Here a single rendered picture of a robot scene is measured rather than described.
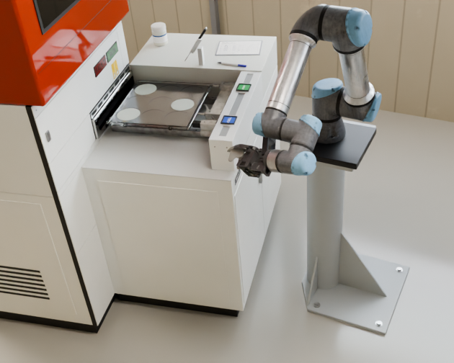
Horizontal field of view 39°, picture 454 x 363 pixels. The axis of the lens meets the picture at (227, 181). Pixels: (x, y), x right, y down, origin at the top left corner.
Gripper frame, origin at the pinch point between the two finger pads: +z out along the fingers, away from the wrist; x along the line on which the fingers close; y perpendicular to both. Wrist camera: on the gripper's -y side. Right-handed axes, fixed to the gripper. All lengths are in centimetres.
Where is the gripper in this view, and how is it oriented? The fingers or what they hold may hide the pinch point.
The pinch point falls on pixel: (233, 151)
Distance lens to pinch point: 222.5
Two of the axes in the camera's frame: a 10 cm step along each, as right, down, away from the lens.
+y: -4.3, 8.6, -2.9
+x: 5.9, 5.1, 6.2
